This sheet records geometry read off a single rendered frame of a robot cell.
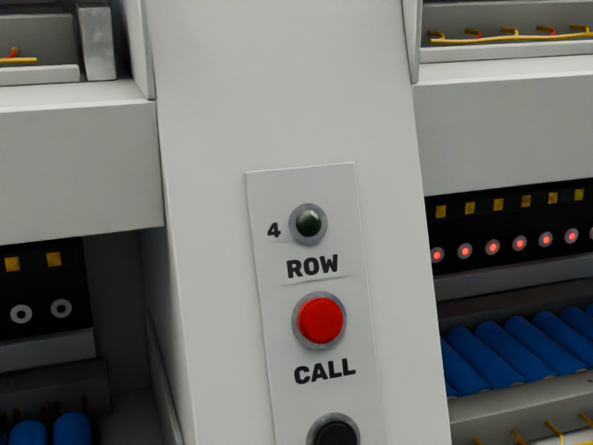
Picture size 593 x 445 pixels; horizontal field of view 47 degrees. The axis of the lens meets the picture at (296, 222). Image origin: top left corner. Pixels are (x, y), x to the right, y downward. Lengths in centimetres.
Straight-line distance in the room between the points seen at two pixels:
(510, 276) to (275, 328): 27
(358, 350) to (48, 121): 13
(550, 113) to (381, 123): 8
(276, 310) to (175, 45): 10
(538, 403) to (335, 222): 17
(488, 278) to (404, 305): 22
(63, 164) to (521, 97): 17
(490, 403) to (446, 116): 16
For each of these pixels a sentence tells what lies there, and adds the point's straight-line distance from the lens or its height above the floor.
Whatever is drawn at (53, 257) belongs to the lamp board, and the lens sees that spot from 39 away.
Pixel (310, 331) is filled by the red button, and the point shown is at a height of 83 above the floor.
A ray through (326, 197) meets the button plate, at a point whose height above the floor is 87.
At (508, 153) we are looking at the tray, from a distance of 29.
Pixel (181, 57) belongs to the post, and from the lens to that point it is 24.
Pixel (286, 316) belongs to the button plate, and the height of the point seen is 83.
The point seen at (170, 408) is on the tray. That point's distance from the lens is 31.
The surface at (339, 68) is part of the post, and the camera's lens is 25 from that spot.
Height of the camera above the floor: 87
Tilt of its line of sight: 1 degrees down
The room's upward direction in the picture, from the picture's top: 7 degrees counter-clockwise
